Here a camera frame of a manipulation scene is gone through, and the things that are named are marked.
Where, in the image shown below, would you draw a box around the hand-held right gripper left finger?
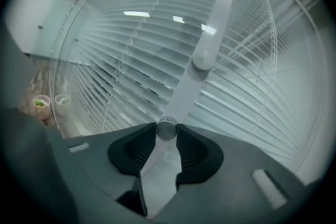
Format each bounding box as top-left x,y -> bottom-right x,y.
52,122 -> 158,218

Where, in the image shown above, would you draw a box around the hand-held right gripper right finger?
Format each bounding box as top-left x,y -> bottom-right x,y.
157,123 -> 308,224

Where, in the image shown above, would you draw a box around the white venetian window blinds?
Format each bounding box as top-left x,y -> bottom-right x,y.
67,0 -> 211,137
194,0 -> 325,176

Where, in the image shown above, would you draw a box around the round grey knob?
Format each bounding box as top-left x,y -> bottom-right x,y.
191,49 -> 217,71
155,117 -> 178,141

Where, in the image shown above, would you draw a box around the paper cup with green contents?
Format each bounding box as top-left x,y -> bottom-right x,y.
33,94 -> 51,121

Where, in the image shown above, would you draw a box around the grey window frame post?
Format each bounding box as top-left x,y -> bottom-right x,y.
157,0 -> 237,124

